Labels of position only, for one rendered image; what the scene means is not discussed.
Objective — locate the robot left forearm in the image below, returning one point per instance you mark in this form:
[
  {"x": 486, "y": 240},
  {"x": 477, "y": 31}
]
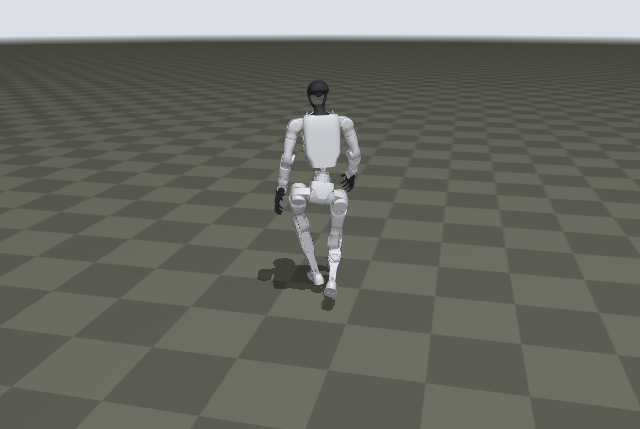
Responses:
[{"x": 284, "y": 172}]

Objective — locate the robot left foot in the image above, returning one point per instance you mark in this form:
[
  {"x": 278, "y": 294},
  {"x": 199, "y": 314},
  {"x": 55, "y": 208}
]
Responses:
[{"x": 317, "y": 278}]

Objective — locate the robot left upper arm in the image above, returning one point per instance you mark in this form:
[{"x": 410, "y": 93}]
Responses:
[{"x": 294, "y": 126}]

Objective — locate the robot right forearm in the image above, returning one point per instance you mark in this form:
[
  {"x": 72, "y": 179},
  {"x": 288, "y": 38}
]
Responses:
[{"x": 352, "y": 167}]

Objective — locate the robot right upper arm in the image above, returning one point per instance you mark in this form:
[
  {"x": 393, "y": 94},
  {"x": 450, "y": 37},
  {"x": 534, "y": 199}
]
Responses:
[{"x": 350, "y": 136}]

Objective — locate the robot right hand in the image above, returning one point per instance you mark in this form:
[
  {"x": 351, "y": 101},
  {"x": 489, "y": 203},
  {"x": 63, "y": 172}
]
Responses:
[{"x": 349, "y": 181}]

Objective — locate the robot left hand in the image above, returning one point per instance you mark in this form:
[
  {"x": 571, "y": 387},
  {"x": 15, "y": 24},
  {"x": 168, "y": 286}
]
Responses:
[{"x": 278, "y": 197}]

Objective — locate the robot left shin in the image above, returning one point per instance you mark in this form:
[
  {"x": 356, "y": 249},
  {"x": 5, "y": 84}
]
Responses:
[{"x": 306, "y": 244}]

